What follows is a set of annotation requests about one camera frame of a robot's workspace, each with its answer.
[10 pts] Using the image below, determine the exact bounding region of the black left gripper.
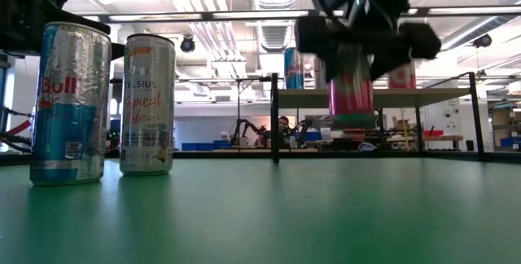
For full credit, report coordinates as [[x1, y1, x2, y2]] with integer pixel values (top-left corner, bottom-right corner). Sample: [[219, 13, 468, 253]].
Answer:
[[0, 0, 125, 61]]

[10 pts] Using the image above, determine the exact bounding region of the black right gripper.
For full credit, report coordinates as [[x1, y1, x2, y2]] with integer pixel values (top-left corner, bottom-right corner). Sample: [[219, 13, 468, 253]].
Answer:
[[295, 0, 443, 81]]

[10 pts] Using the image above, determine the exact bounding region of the silver Diet Coke can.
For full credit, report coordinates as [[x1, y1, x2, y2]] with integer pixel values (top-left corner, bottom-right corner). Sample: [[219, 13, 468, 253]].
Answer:
[[313, 53, 330, 90]]

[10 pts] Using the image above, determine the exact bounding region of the blue silver Red Bull can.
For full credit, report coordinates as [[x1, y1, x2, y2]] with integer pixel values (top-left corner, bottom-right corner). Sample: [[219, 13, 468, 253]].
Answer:
[[283, 46, 305, 90], [29, 21, 112, 187]]

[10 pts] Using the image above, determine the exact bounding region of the white Celsius can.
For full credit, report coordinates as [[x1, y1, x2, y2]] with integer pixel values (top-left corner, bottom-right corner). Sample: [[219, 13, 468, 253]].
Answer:
[[119, 33, 177, 177]]

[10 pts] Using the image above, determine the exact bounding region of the black-framed wooden shelf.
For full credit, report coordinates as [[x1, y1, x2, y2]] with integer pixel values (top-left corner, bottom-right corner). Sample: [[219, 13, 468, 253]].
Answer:
[[269, 71, 486, 165]]

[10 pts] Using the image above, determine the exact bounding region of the brown cardboard box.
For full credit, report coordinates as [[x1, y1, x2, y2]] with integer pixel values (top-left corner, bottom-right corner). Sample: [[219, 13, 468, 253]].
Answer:
[[492, 108, 521, 126]]

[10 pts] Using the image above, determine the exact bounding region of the black ceiling camera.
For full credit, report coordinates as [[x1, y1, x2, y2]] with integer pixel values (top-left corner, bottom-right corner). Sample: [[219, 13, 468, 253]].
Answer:
[[180, 35, 196, 54], [471, 33, 493, 49]]

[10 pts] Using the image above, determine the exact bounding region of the black metal rig frame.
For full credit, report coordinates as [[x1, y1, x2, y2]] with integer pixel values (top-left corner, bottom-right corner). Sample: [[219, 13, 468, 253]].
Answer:
[[77, 6, 521, 23]]

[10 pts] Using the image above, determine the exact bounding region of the red cable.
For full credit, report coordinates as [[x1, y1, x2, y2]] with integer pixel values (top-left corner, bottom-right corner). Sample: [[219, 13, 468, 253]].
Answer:
[[0, 119, 33, 139]]

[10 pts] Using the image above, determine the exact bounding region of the black table edge rail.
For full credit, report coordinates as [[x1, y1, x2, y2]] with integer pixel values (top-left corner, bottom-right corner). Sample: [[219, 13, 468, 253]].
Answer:
[[0, 149, 521, 167]]

